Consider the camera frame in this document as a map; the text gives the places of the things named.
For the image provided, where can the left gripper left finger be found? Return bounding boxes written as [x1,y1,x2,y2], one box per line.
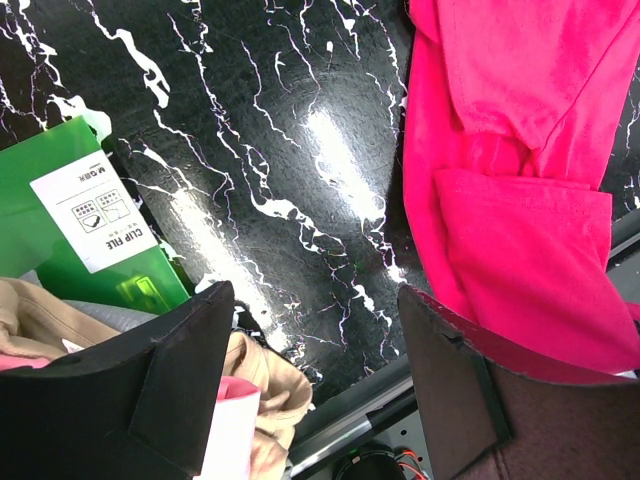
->
[1,281,234,479]

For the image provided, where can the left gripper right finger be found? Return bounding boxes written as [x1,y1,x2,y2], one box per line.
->
[398,286,639,479]

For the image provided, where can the red t shirt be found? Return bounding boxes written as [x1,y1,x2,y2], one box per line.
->
[403,1,639,375]

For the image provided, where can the folded pink t shirt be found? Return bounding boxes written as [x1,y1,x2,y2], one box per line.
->
[1,339,259,479]

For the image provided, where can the folded beige t shirt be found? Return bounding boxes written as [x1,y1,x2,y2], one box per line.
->
[1,278,312,479]

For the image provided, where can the green folder with label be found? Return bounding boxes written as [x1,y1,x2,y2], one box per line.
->
[1,117,189,314]

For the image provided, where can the black marble pattern mat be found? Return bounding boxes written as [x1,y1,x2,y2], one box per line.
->
[1,1,465,403]

